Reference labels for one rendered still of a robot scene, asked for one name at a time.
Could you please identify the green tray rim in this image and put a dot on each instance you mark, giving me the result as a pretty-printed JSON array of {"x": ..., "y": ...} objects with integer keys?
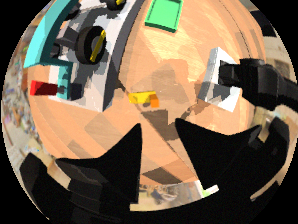
[{"x": 163, "y": 26}]

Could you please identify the green tray floor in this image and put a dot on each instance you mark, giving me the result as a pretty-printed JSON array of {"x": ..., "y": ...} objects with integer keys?
[{"x": 164, "y": 12}]

